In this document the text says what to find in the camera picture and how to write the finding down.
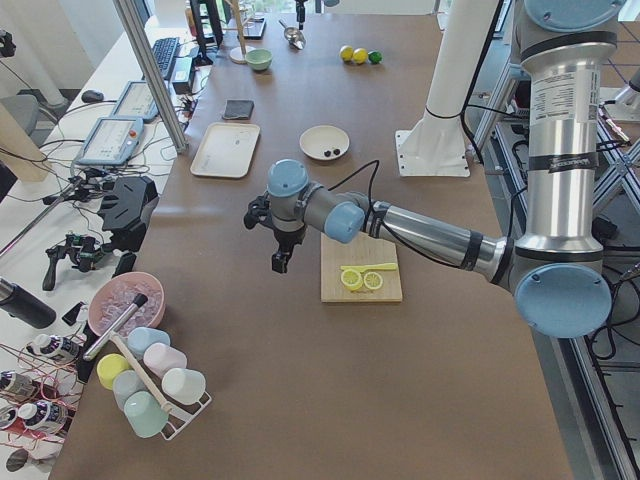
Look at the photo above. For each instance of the wooden mug tree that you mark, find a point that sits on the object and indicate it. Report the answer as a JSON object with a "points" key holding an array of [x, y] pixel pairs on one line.
{"points": [[237, 54]]}

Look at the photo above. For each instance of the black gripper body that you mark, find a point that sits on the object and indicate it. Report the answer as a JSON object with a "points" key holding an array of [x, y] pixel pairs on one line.
{"points": [[286, 238]]}

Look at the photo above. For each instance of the pink mixing bowl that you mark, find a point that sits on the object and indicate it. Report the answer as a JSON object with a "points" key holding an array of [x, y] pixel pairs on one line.
{"points": [[119, 293]]}

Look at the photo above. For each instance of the black keyboard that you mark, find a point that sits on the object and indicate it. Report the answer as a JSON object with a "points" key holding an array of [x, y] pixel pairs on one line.
{"points": [[165, 51]]}

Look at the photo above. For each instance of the wooden cutting board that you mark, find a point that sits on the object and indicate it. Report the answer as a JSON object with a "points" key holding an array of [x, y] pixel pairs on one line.
{"points": [[360, 251]]}

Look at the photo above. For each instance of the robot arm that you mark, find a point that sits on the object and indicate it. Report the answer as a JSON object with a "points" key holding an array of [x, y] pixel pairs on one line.
{"points": [[545, 255]]}

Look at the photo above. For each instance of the yellow plastic knife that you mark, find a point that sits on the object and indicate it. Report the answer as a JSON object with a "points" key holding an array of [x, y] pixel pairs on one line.
{"points": [[389, 266]]}

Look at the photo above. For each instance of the pink upturned cup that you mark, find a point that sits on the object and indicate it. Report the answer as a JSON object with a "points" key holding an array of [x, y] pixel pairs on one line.
{"points": [[159, 358]]}

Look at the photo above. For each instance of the grey upturned cup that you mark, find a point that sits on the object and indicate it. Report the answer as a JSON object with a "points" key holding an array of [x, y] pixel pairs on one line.
{"points": [[125, 385]]}

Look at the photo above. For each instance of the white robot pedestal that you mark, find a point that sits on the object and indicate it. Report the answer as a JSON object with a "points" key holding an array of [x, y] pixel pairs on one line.
{"points": [[436, 146]]}

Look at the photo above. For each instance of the mint upturned cup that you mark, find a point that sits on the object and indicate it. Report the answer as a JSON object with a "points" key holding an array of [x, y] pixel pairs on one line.
{"points": [[145, 414]]}

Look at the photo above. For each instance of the white upturned cup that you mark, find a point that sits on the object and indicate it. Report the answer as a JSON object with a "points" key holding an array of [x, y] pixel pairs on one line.
{"points": [[184, 385]]}

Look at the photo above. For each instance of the grey folded cloth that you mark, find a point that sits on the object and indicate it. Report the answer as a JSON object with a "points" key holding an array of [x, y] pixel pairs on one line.
{"points": [[238, 109]]}

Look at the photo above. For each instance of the white round plate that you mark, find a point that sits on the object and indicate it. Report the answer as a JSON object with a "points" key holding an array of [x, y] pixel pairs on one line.
{"points": [[315, 140]]}

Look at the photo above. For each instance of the white wire cup rack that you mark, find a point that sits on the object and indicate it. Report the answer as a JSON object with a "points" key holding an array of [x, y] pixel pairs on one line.
{"points": [[179, 416]]}

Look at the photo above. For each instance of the teach pendant tablet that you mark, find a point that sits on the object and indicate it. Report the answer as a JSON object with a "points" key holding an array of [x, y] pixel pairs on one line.
{"points": [[111, 142], [136, 100]]}

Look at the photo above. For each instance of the yellow lemon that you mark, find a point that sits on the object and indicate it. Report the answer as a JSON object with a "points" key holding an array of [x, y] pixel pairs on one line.
{"points": [[360, 56], [346, 53]]}

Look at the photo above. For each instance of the yellow upturned cup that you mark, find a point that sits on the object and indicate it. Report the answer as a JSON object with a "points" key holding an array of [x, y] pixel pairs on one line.
{"points": [[109, 367]]}

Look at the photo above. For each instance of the cream rabbit tray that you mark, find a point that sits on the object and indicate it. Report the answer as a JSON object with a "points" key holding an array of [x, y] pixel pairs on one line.
{"points": [[226, 150]]}

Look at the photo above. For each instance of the mint green bowl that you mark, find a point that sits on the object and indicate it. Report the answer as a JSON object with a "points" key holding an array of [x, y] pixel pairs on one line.
{"points": [[259, 59]]}

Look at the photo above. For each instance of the lemon slice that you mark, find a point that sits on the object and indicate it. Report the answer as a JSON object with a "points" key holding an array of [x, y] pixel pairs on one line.
{"points": [[351, 280], [372, 280]]}

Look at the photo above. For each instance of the metal scoop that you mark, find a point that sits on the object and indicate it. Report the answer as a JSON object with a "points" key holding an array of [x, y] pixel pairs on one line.
{"points": [[293, 35]]}

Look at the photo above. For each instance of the blue upturned cup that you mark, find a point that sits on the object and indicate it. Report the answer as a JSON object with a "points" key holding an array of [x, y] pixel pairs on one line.
{"points": [[141, 338]]}

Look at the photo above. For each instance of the green lime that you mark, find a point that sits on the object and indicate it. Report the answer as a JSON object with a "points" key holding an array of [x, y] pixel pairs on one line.
{"points": [[375, 57]]}

